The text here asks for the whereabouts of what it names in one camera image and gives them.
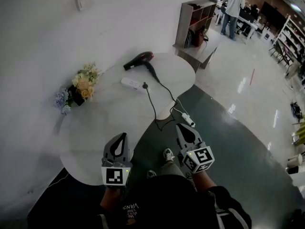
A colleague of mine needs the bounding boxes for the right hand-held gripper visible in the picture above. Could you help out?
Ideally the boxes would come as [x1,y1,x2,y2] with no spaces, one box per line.
[175,123,215,174]

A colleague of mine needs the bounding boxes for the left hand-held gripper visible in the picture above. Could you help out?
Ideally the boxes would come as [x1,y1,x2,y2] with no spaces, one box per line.
[101,132,133,188]

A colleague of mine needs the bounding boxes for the white power strip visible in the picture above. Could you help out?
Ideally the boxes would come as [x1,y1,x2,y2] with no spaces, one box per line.
[121,77,151,93]

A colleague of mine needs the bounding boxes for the person's right forearm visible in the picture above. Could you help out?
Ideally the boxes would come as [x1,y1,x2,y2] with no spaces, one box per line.
[191,171,218,193]

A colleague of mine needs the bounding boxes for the person's left forearm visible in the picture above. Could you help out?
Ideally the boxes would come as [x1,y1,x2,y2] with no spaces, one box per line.
[99,187,125,210]

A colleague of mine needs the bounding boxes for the black hair dryer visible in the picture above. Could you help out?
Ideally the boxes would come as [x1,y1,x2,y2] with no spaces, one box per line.
[123,52,158,80]

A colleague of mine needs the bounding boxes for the person's olive trouser leg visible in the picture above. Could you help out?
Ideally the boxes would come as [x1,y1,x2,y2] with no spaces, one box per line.
[159,162,187,177]

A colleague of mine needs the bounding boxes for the person's black t-shirt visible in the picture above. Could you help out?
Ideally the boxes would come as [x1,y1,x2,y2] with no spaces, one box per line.
[96,174,253,229]

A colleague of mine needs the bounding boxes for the yellow flower bouquet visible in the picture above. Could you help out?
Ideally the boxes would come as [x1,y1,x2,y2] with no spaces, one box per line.
[71,62,100,101]

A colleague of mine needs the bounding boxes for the blue flower bunch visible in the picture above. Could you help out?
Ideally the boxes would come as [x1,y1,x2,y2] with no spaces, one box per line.
[54,87,72,115]

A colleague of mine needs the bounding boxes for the black glossy chair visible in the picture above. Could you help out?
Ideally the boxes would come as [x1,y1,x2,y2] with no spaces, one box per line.
[27,167,106,229]

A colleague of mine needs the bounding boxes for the grey bag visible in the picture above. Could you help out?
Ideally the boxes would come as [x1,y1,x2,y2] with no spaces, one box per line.
[183,29,196,49]

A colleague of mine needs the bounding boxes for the brown bag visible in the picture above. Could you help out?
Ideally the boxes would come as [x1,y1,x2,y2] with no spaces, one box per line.
[192,25,209,48]

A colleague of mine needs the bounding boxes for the white cylinder cup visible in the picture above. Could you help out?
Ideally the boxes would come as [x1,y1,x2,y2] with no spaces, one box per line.
[286,153,304,168]

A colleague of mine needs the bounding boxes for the green leafy plant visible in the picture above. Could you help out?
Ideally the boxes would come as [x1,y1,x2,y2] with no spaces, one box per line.
[292,114,305,146]

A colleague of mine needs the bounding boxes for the wooden shelf cabinet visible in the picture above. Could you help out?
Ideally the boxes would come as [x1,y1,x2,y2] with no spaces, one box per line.
[173,0,219,73]

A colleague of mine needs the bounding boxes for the white storage rack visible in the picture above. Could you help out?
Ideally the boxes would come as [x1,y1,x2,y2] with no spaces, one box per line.
[271,14,305,65]

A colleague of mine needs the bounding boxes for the white wall switch box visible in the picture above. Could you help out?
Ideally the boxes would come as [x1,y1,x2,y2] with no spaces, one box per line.
[74,0,94,12]

